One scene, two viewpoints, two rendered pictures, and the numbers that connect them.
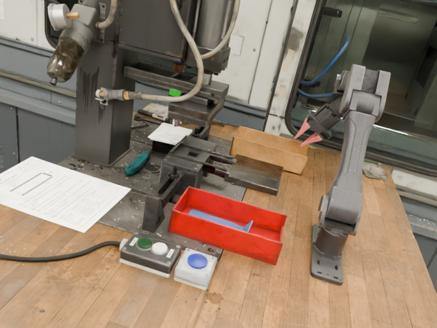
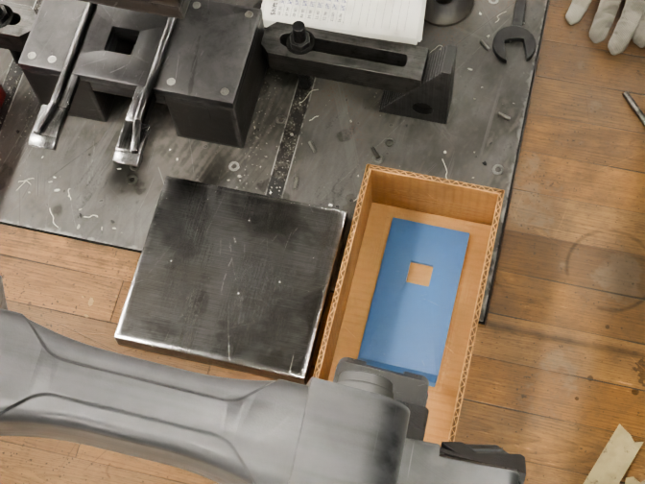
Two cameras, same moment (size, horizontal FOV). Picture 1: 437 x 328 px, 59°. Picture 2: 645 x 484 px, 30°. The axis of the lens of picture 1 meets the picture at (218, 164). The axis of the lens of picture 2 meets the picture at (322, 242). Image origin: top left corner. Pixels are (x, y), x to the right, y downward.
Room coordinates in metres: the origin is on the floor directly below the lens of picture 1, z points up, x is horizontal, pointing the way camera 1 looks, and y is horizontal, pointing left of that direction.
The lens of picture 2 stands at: (1.22, -0.50, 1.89)
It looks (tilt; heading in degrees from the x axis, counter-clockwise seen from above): 66 degrees down; 101
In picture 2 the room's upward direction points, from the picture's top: 7 degrees counter-clockwise
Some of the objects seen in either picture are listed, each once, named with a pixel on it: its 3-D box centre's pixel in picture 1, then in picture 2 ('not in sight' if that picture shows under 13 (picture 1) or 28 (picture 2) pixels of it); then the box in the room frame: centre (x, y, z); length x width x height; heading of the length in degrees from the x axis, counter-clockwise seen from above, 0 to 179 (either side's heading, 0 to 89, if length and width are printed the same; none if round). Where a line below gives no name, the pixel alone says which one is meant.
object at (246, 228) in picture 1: (217, 222); not in sight; (0.75, -0.03, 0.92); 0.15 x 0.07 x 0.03; 78
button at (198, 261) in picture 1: (196, 263); not in sight; (0.59, 0.00, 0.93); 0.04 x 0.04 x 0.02
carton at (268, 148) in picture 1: (269, 150); (408, 327); (1.22, -0.16, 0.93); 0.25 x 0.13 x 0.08; 81
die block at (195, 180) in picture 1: (188, 166); (150, 63); (0.96, 0.08, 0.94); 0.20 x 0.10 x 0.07; 171
